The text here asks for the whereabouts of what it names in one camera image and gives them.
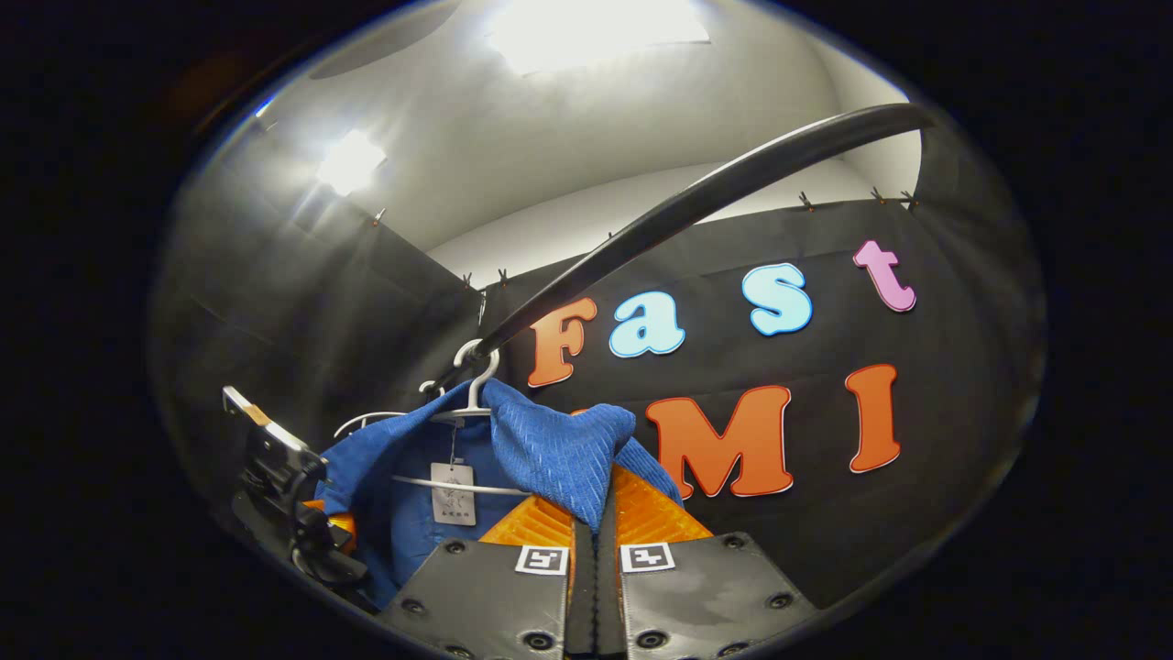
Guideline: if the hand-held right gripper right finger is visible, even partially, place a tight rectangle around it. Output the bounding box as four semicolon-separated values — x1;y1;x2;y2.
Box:
596;463;818;660

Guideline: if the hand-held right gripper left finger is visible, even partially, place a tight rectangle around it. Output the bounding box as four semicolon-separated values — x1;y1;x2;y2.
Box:
378;493;597;660

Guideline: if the blue corduroy jacket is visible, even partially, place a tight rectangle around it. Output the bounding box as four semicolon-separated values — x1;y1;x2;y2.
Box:
316;378;684;611

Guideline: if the white clothes hanger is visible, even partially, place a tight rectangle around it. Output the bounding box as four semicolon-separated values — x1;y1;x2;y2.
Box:
392;339;534;498
332;379;450;439

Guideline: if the small ceiling light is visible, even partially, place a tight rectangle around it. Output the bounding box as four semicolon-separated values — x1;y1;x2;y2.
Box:
316;128;389;196

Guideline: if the black backdrop cloth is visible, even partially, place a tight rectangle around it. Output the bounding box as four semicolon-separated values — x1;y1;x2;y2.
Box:
151;105;1046;611

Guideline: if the large rectangular ceiling light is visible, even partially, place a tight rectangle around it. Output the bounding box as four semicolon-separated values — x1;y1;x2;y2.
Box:
490;0;712;76

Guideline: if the black clothes rail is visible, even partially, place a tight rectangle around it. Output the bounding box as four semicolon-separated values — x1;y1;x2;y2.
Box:
426;103;936;395

